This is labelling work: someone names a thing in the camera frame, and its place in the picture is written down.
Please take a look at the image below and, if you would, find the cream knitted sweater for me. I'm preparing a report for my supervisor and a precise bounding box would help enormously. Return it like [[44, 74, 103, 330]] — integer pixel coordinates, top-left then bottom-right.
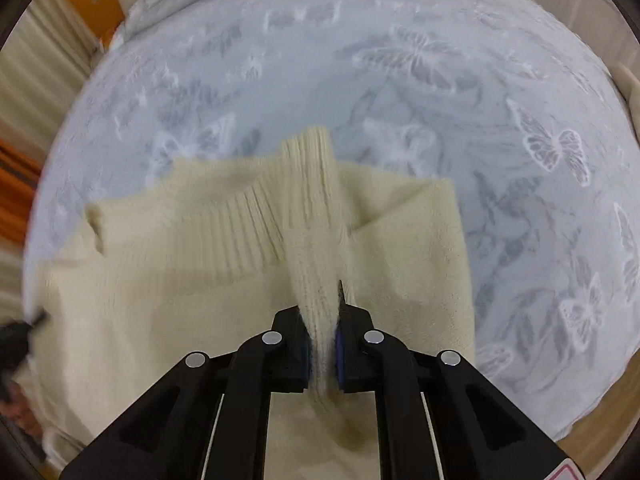
[[20, 128, 475, 479]]

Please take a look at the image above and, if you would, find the beige pleated curtain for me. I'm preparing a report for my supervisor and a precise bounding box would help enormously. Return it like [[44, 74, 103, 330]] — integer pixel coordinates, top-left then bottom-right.
[[1, 0, 101, 162]]

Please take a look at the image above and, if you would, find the light blue butterfly bedspread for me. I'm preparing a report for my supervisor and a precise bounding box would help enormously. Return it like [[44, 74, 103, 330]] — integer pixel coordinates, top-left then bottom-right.
[[23, 0, 639, 438]]

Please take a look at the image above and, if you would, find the cream garment at bed edge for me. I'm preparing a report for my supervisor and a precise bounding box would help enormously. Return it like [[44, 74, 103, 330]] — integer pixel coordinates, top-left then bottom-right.
[[610, 63, 640, 133]]

